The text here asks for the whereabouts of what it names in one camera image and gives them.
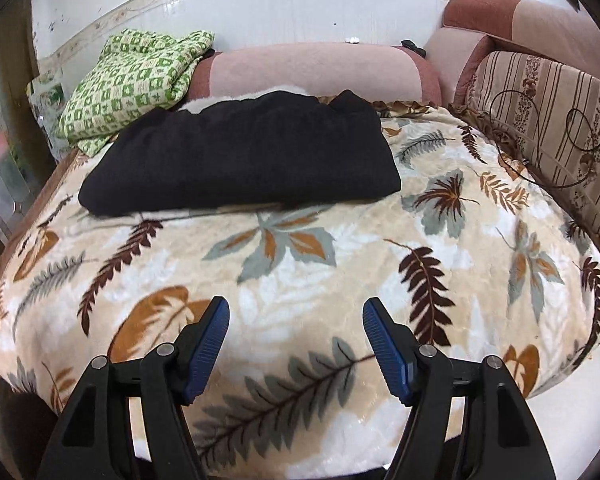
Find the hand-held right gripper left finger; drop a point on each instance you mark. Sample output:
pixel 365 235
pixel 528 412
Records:
pixel 207 355

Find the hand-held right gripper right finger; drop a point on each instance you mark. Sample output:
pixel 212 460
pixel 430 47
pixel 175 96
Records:
pixel 385 355

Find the black coat with fur collar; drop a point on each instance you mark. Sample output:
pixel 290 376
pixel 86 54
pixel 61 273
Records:
pixel 240 155

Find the leaf print blanket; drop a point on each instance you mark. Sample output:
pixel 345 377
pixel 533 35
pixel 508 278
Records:
pixel 290 270

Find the green checkered blanket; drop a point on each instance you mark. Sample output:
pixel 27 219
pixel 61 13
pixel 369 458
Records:
pixel 125 90

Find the pink bolster pillow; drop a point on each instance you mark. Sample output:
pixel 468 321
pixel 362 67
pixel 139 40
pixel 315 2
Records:
pixel 320 70

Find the striped floral cushion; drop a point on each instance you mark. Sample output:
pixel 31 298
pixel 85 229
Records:
pixel 545 110

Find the printed plastic bag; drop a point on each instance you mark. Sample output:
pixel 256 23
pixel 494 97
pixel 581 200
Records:
pixel 47 105

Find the patterned glass door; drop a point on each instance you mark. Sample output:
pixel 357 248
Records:
pixel 0 135

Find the small black object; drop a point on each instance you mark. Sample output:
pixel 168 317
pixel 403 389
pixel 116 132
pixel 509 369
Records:
pixel 413 47

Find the pink and brown sofa cushion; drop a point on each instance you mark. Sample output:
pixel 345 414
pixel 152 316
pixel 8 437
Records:
pixel 520 25

